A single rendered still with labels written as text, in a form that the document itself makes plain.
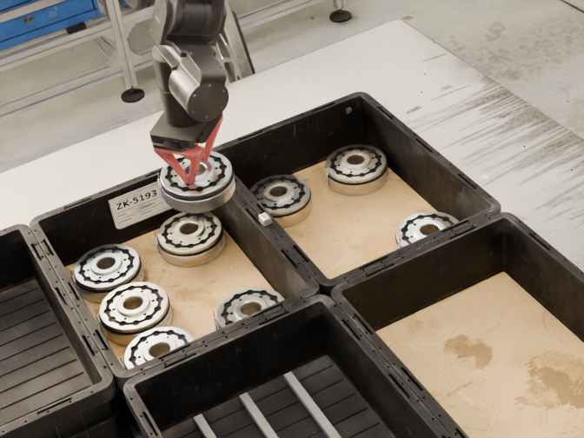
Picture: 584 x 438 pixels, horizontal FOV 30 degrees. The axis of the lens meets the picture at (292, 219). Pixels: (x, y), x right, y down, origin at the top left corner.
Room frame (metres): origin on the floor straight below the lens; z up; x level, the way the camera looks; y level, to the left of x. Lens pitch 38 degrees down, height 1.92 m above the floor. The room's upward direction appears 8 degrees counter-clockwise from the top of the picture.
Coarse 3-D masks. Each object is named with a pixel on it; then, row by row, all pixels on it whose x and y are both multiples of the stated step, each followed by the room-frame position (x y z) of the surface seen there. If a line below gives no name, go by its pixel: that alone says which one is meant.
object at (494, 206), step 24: (360, 96) 1.55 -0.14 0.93; (288, 120) 1.50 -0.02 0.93; (240, 144) 1.46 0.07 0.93; (456, 168) 1.31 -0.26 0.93; (240, 192) 1.33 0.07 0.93; (480, 192) 1.24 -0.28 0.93; (480, 216) 1.19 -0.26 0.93; (288, 240) 1.20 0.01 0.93; (432, 240) 1.15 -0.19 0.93; (312, 264) 1.14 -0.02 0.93
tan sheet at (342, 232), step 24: (312, 168) 1.50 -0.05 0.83; (312, 192) 1.43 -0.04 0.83; (336, 192) 1.42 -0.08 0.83; (384, 192) 1.41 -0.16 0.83; (408, 192) 1.40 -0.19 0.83; (312, 216) 1.37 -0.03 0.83; (336, 216) 1.36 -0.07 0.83; (360, 216) 1.35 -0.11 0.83; (384, 216) 1.34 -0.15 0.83; (312, 240) 1.31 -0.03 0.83; (336, 240) 1.30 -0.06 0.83; (360, 240) 1.29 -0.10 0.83; (384, 240) 1.29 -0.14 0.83; (336, 264) 1.25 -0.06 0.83; (360, 264) 1.24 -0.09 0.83
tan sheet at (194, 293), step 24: (144, 240) 1.37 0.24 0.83; (72, 264) 1.33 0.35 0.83; (144, 264) 1.31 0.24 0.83; (168, 264) 1.30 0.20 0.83; (216, 264) 1.28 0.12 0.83; (240, 264) 1.28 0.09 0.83; (168, 288) 1.25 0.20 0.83; (192, 288) 1.24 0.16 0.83; (216, 288) 1.23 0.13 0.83; (240, 288) 1.22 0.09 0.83; (96, 312) 1.21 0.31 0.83; (192, 312) 1.18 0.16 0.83; (216, 312) 1.18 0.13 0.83; (192, 336) 1.13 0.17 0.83; (120, 360) 1.11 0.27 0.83
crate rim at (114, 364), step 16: (144, 176) 1.40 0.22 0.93; (112, 192) 1.37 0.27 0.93; (64, 208) 1.35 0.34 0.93; (240, 208) 1.29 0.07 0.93; (32, 224) 1.32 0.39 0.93; (256, 224) 1.24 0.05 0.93; (48, 240) 1.28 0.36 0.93; (272, 240) 1.20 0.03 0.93; (48, 256) 1.24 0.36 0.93; (288, 256) 1.17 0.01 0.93; (64, 272) 1.20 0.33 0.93; (304, 272) 1.12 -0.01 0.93; (64, 288) 1.16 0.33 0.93; (80, 304) 1.12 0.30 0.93; (288, 304) 1.06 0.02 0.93; (240, 320) 1.05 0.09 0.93; (256, 320) 1.04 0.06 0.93; (96, 336) 1.06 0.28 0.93; (208, 336) 1.03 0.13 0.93; (112, 352) 1.02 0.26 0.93; (176, 352) 1.01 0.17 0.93; (112, 368) 0.99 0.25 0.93; (144, 368) 0.98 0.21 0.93
